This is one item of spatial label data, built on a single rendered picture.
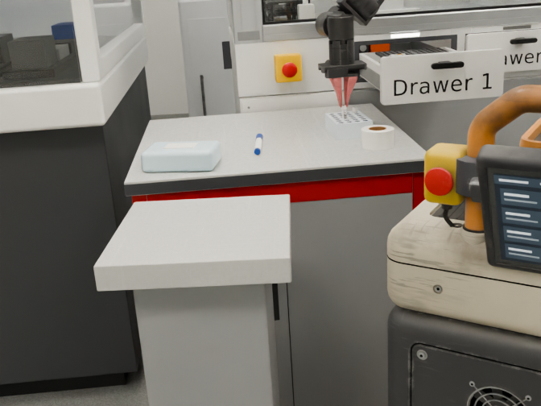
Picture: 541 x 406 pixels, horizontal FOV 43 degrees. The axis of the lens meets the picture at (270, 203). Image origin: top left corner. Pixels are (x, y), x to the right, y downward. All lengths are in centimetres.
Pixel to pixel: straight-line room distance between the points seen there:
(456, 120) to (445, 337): 120
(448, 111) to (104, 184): 98
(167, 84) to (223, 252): 437
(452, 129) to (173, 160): 95
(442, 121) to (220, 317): 118
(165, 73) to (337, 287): 398
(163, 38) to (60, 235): 352
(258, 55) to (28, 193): 71
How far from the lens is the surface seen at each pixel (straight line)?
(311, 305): 151
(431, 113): 205
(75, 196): 187
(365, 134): 149
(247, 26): 193
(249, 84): 194
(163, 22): 528
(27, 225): 192
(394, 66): 165
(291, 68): 187
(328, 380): 161
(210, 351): 110
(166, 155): 141
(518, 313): 92
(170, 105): 536
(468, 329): 96
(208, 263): 98
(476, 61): 170
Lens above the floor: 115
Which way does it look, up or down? 19 degrees down
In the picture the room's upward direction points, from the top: 4 degrees counter-clockwise
